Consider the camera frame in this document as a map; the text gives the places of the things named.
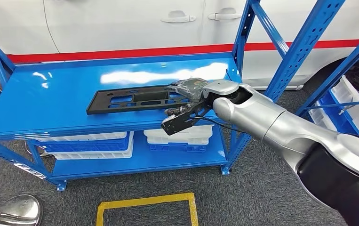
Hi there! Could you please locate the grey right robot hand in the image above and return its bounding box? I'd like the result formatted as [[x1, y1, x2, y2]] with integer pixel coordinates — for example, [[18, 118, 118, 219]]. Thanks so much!
[[164, 78, 210, 117]]

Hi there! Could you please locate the black plastic plate holder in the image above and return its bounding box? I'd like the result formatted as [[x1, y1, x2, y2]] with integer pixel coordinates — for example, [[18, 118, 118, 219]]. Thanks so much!
[[86, 84, 192, 115]]

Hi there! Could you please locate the blue metal shelf rack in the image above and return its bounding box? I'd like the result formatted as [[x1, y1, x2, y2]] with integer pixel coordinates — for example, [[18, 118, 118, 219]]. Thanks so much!
[[0, 0, 345, 192], [296, 23, 359, 141]]

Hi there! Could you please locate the blue plastic crate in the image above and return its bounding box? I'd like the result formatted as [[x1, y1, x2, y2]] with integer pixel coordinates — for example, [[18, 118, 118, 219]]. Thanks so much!
[[149, 143, 207, 153], [35, 136, 131, 153]]

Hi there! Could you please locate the white car with red stripe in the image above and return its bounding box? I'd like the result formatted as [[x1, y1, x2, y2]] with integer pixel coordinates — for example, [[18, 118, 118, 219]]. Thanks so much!
[[0, 0, 359, 91]]

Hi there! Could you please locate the yellow tape square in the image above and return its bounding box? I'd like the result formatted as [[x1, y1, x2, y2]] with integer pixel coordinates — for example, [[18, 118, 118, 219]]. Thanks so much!
[[96, 192, 199, 226]]

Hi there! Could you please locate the white plastic bin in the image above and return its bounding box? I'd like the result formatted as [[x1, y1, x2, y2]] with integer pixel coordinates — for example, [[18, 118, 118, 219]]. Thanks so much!
[[308, 109, 339, 132], [330, 74, 359, 135]]

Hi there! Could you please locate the blue plastic bin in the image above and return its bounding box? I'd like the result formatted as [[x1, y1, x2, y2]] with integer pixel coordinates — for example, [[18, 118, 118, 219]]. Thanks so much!
[[318, 92, 359, 138]]

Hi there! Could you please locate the chrome stanchion base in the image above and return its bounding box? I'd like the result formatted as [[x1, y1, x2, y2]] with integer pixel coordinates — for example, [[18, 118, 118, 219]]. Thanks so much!
[[25, 141, 53, 159]]

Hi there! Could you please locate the black cable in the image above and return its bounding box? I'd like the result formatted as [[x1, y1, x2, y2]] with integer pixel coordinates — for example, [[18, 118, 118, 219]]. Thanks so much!
[[195, 116, 247, 134]]

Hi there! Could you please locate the chrome stanchion post with base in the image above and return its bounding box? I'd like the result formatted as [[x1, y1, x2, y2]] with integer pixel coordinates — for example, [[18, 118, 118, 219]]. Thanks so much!
[[0, 194, 43, 226]]

